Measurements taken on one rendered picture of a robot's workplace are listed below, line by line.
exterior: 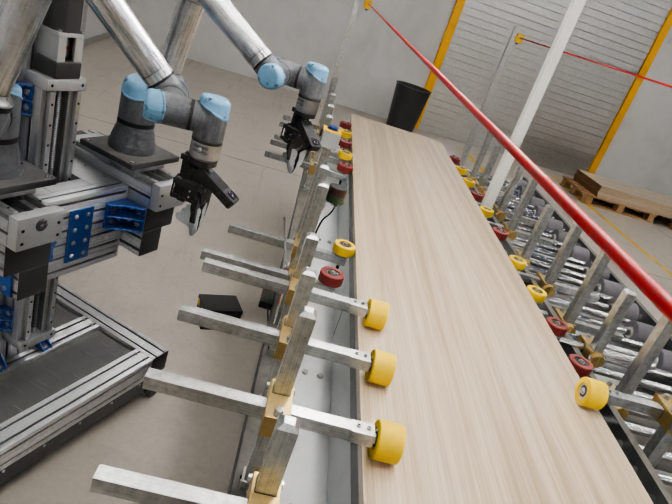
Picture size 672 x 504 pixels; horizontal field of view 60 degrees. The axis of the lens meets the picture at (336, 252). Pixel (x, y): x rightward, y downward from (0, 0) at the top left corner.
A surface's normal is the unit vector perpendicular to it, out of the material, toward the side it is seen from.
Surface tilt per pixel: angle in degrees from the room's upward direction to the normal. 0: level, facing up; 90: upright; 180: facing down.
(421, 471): 0
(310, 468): 0
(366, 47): 90
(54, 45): 90
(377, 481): 0
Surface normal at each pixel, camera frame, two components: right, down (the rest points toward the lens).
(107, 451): 0.30, -0.86
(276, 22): 0.06, 0.44
